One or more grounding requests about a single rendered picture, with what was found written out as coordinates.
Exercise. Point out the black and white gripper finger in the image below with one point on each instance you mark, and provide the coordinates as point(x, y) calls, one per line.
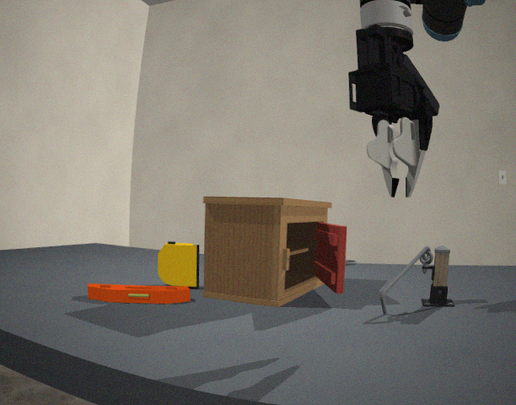
point(380, 150)
point(411, 146)

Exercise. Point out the brown wooden cabinet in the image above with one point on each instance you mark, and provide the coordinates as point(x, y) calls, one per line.
point(245, 249)

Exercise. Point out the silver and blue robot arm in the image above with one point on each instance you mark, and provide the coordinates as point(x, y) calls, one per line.
point(442, 20)

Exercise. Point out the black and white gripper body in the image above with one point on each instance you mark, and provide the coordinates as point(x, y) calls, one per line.
point(381, 86)

